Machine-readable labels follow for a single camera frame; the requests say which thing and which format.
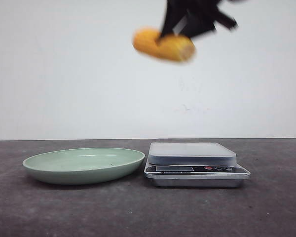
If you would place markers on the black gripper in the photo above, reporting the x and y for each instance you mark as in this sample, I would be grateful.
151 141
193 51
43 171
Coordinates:
194 17

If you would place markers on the yellow corn cob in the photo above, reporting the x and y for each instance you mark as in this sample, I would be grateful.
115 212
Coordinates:
172 47

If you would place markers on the silver digital kitchen scale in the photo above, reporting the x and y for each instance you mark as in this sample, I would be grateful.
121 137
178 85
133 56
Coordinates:
194 164

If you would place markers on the light green plate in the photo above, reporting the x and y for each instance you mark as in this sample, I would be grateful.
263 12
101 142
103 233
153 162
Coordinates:
83 166

